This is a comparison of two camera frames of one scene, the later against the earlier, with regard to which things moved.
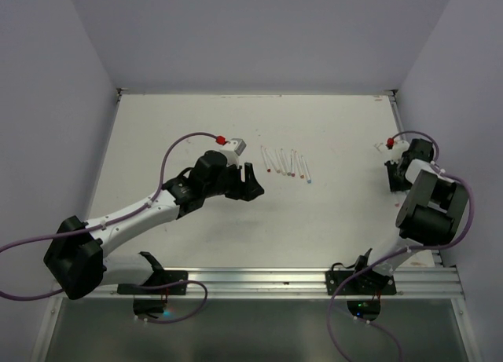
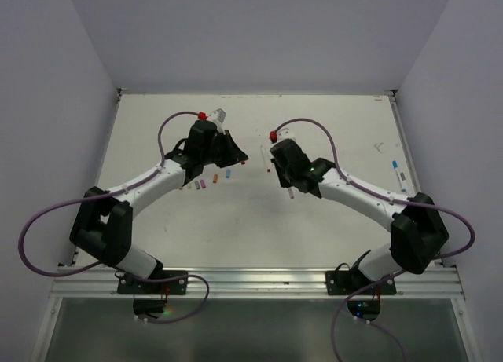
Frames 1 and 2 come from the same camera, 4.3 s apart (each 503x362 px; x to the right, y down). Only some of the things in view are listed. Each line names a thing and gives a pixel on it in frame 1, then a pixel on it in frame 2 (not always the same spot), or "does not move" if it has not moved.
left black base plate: [158, 278] does not move
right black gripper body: [396, 181] → [284, 177]
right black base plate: [364, 283] does not move
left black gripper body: [230, 184] → [221, 153]
